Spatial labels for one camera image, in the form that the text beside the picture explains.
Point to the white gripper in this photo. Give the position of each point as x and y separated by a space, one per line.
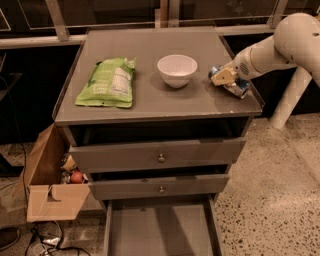
240 68

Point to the grey top drawer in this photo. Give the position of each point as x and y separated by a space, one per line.
157 155

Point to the grey drawer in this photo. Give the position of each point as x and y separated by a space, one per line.
157 155
158 187
181 226

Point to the grey drawer cabinet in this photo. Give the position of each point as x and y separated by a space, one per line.
159 112

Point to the grey middle drawer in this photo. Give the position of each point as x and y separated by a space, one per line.
158 187

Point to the grey bottom drawer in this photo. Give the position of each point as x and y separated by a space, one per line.
181 226

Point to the white ceramic bowl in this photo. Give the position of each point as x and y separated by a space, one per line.
177 70

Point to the green chip bag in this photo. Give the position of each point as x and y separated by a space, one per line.
110 84

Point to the yellow snack package in box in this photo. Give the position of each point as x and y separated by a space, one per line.
67 163

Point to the red apple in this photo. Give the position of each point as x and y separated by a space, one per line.
76 177

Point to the brown cardboard box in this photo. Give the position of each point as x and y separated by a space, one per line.
49 200

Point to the white diagonal post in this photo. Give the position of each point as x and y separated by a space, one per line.
291 96

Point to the metal railing frame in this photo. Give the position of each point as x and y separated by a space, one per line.
40 23

